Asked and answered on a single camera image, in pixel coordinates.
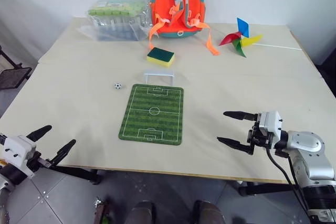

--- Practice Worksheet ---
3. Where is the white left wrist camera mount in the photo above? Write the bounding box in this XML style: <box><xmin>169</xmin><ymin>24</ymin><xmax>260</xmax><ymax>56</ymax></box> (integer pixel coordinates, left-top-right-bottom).
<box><xmin>0</xmin><ymin>134</ymin><xmax>38</xmax><ymax>179</ymax></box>

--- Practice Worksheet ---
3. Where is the black metal stand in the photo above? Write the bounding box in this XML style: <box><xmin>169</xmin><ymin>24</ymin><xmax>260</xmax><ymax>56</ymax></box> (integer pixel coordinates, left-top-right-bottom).
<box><xmin>0</xmin><ymin>45</ymin><xmax>33</xmax><ymax>91</ymax></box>

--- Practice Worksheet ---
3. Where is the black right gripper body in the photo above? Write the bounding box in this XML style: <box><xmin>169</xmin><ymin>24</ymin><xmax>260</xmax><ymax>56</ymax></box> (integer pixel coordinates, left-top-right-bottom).
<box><xmin>246</xmin><ymin>113</ymin><xmax>276</xmax><ymax>156</ymax></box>

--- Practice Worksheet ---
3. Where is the yellow sponge with green pad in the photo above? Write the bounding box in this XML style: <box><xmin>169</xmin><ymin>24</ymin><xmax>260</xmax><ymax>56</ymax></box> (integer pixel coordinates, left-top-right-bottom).
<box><xmin>146</xmin><ymin>47</ymin><xmax>176</xmax><ymax>68</ymax></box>

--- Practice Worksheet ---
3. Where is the brown rusty object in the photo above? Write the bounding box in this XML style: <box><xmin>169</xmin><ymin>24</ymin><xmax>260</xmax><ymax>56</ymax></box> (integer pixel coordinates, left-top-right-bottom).
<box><xmin>93</xmin><ymin>196</ymin><xmax>111</xmax><ymax>224</ymax></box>

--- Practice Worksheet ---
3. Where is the white pinwheel stick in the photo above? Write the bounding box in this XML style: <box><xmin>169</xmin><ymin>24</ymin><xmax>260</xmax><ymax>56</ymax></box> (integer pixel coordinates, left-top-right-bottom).
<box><xmin>253</xmin><ymin>42</ymin><xmax>303</xmax><ymax>51</ymax></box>

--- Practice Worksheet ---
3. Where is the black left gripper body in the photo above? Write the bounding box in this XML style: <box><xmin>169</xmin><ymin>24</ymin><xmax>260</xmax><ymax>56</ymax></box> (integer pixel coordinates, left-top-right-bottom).
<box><xmin>26</xmin><ymin>146</ymin><xmax>54</xmax><ymax>174</ymax></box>

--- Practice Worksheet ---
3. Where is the multicolour plastic pinwheel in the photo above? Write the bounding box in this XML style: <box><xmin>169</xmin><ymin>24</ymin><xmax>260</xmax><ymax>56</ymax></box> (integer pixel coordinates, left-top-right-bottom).
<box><xmin>218</xmin><ymin>17</ymin><xmax>264</xmax><ymax>58</ymax></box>

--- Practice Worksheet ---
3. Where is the orange and teal backpack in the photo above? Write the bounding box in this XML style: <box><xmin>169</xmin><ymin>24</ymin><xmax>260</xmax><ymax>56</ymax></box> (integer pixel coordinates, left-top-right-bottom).
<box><xmin>148</xmin><ymin>0</ymin><xmax>222</xmax><ymax>57</ymax></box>

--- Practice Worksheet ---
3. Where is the black table frame bar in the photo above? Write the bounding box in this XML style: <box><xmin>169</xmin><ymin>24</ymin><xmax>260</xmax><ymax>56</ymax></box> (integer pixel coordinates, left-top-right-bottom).
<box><xmin>237</xmin><ymin>180</ymin><xmax>300</xmax><ymax>197</ymax></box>

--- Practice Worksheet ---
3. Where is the small white toy goal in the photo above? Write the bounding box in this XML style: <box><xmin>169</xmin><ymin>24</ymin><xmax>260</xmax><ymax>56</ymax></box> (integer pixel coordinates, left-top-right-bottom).
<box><xmin>143</xmin><ymin>69</ymin><xmax>175</xmax><ymax>86</ymax></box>

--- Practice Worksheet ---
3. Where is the dark rounded shape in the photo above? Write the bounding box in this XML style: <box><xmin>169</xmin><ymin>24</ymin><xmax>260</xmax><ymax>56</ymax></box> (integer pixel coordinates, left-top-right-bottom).
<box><xmin>192</xmin><ymin>199</ymin><xmax>227</xmax><ymax>224</ymax></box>
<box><xmin>130</xmin><ymin>200</ymin><xmax>157</xmax><ymax>224</ymax></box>

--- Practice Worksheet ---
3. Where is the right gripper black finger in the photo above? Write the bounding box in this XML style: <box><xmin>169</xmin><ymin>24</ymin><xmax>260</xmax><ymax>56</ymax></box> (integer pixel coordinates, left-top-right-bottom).
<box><xmin>223</xmin><ymin>111</ymin><xmax>257</xmax><ymax>123</ymax></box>
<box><xmin>216</xmin><ymin>136</ymin><xmax>253</xmax><ymax>155</ymax></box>

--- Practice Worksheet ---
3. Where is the green-topped pack of bottles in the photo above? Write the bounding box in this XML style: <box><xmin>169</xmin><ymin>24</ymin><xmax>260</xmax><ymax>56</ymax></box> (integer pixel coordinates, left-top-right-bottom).
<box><xmin>87</xmin><ymin>0</ymin><xmax>146</xmax><ymax>18</ymax></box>

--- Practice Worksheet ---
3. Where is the clear plastic bag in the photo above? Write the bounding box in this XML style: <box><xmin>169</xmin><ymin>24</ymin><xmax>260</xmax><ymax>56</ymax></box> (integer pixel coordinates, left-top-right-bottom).
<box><xmin>76</xmin><ymin>0</ymin><xmax>154</xmax><ymax>42</ymax></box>

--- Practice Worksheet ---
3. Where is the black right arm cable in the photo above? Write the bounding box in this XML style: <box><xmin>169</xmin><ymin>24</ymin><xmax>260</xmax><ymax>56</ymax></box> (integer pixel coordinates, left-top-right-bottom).
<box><xmin>265</xmin><ymin>147</ymin><xmax>316</xmax><ymax>217</ymax></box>
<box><xmin>287</xmin><ymin>154</ymin><xmax>300</xmax><ymax>190</ymax></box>

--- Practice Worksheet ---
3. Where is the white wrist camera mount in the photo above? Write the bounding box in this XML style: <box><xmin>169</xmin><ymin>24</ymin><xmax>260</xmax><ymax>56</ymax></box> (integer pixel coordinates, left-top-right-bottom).
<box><xmin>256</xmin><ymin>110</ymin><xmax>283</xmax><ymax>146</ymax></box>
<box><xmin>0</xmin><ymin>134</ymin><xmax>38</xmax><ymax>179</ymax></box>

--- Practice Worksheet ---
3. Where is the dark furniture piece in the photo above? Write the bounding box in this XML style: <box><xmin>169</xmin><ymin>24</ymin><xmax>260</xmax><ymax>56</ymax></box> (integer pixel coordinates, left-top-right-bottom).
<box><xmin>314</xmin><ymin>50</ymin><xmax>336</xmax><ymax>91</ymax></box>

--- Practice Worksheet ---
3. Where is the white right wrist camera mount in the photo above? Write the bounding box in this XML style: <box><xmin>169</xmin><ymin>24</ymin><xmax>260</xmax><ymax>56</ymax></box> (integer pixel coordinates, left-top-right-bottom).
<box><xmin>256</xmin><ymin>110</ymin><xmax>283</xmax><ymax>146</ymax></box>

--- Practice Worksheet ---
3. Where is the green soccer field mat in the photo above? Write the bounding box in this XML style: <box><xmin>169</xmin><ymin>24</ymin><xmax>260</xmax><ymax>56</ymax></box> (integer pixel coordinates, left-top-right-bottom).
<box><xmin>118</xmin><ymin>83</ymin><xmax>185</xmax><ymax>147</ymax></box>

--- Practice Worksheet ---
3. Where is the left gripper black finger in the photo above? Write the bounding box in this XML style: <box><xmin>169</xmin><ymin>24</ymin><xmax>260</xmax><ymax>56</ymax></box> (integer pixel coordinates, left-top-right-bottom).
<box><xmin>48</xmin><ymin>139</ymin><xmax>77</xmax><ymax>167</ymax></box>
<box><xmin>25</xmin><ymin>125</ymin><xmax>53</xmax><ymax>142</ymax></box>

